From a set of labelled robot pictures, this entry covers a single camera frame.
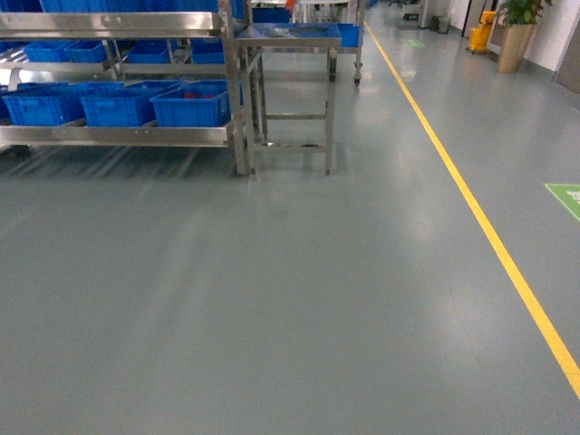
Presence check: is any stainless steel flow rack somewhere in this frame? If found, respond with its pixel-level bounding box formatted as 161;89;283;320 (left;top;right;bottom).
1;1;251;174

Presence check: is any yellow mop bucket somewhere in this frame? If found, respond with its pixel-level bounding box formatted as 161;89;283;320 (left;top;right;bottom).
467;11;496;54

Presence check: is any tan planter with plant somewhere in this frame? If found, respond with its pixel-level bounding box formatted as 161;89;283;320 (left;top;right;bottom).
497;0;554;73

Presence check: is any small stainless steel table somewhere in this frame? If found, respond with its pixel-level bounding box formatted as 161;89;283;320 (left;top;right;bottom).
236;23;341;175

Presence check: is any blue bin shelf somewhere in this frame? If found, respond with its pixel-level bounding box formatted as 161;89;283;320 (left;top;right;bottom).
80;80;185;127
1;81;126;127

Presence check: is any middle blue bin lower shelf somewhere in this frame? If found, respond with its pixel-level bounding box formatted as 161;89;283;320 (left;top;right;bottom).
80;80;185;127

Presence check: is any blue bin with red items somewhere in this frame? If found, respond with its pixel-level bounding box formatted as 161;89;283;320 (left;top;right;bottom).
150;80;231;128

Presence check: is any left blue bin lower shelf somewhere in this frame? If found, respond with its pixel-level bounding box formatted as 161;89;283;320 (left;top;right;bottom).
1;81;126;127

